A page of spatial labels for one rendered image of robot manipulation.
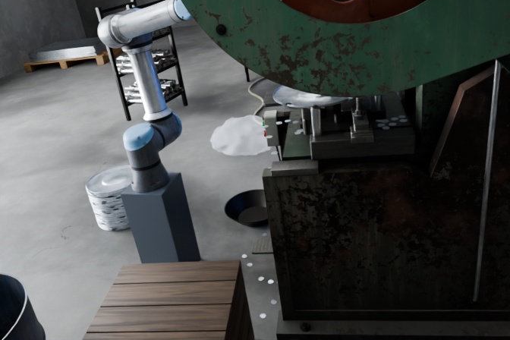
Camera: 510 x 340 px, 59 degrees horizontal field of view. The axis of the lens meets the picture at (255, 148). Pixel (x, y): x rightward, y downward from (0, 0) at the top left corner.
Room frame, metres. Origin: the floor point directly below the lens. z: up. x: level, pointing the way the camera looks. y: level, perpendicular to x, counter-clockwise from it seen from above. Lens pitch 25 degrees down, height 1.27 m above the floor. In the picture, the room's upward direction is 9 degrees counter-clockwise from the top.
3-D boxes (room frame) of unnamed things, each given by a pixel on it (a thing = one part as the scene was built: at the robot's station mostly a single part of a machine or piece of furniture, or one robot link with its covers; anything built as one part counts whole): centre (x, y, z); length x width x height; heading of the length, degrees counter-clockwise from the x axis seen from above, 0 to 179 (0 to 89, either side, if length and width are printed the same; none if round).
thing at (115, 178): (2.12, 0.76, 0.23); 0.29 x 0.29 x 0.01
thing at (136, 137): (1.59, 0.43, 0.62); 0.13 x 0.12 x 0.14; 150
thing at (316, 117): (1.24, -0.19, 0.75); 0.03 x 0.03 x 0.10; 79
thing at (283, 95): (1.41, -0.23, 0.78); 0.29 x 0.29 x 0.01
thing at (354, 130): (1.22, -0.32, 0.76); 0.17 x 0.06 x 0.10; 169
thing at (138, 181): (1.58, 0.43, 0.50); 0.15 x 0.15 x 0.10
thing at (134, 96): (3.76, 0.81, 0.47); 0.46 x 0.43 x 0.95; 59
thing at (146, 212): (1.58, 0.43, 0.23); 0.18 x 0.18 x 0.45; 71
